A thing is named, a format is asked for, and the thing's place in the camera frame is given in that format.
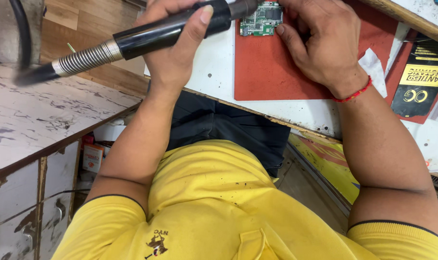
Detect orange white small box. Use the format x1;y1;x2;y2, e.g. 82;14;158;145
82;143;104;173

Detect yellow polo shirt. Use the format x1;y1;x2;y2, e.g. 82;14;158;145
51;139;438;260

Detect green circuit board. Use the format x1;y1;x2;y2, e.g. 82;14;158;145
239;1;284;37

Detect dark trousers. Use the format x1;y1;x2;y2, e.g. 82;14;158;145
166;90;291;178

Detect red work mat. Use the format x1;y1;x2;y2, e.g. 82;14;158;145
234;0;399;101

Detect black yellow printed packet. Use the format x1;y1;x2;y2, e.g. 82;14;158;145
390;38;438;118

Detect person's left hand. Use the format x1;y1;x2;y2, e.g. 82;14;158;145
134;0;214;93

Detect red thread bracelet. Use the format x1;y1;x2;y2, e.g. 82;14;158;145
331;75;373;103

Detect black hot air gun handle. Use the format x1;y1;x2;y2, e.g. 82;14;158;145
14;0;260;87

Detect crumpled white paper piece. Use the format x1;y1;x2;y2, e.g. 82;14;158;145
358;48;388;98

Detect person's right hand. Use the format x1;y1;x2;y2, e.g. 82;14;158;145
276;0;370;99

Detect yellow printed panel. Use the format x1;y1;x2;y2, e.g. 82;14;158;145
287;131;438;242

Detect black hose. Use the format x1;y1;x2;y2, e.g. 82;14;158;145
8;0;33;70

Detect white marble-pattern cabinet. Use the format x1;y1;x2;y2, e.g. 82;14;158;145
0;62;144;260

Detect white paper strip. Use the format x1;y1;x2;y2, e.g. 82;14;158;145
384;22;411;78

